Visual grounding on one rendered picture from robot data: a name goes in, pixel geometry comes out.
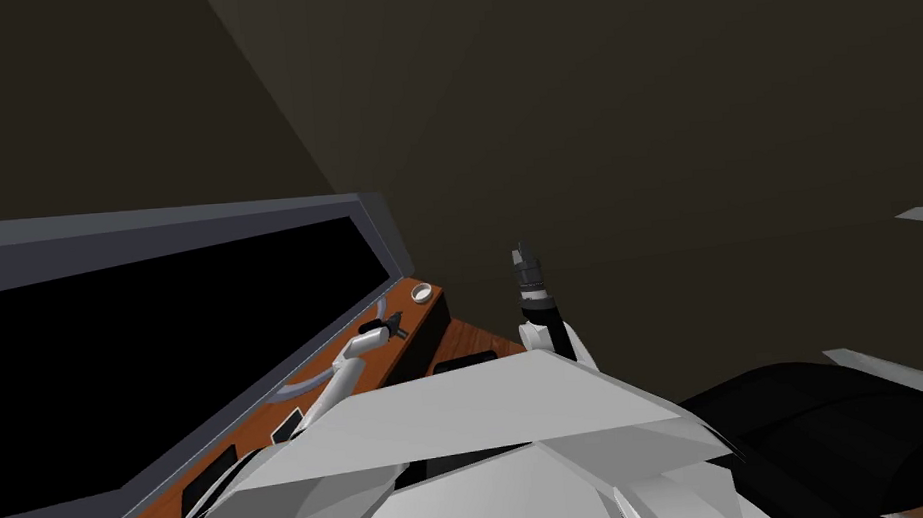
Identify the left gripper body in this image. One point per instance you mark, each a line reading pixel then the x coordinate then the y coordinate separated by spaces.
pixel 379 326

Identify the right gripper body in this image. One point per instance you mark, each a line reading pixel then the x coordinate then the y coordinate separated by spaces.
pixel 522 257

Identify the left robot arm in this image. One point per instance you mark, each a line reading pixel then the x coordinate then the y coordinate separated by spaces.
pixel 340 378

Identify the small white bowl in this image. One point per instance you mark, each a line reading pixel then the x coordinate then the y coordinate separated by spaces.
pixel 421 294

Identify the brown wooden television stand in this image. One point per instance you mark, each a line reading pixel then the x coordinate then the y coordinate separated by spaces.
pixel 467 342

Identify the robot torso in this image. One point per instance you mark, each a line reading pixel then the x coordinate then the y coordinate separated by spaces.
pixel 471 419

